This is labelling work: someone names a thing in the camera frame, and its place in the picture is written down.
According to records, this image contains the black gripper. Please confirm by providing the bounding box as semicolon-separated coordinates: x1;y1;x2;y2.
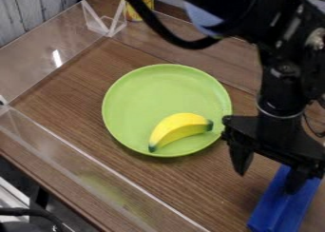
222;112;325;195

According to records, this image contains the blue star-shaped block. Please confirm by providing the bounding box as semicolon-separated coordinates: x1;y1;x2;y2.
246;165;321;232

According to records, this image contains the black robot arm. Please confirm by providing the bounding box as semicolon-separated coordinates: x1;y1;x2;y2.
126;0;325;194

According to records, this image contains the green round plate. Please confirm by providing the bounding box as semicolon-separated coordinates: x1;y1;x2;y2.
102;64;233;158

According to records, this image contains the yellow toy banana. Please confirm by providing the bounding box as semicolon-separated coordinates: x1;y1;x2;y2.
148;112;213;152

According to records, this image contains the yellow blue tin can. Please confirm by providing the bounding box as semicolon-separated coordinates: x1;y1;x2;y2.
122;0;154;22

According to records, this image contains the clear acrylic corner bracket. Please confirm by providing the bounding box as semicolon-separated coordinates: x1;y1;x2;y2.
82;0;127;38

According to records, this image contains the black cable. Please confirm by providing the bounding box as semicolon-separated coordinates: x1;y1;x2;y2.
0;206;67;232

